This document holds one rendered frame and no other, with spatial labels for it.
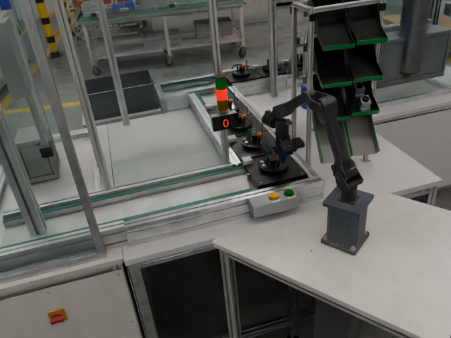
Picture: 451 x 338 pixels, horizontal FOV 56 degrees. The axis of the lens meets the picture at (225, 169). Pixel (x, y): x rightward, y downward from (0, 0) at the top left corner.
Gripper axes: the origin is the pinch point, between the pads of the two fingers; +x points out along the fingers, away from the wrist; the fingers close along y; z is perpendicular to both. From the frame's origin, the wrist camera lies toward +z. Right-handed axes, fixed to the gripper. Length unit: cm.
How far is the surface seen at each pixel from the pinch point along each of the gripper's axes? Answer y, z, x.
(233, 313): -34, 21, 64
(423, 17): 117, -69, -30
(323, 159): 21.8, -3.2, 8.7
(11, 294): -120, 12, 29
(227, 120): -18.5, -20.1, -12.5
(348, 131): 38.4, -11.2, 0.9
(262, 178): -8.5, -3.8, 11.8
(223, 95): -19.3, -20.3, -24.6
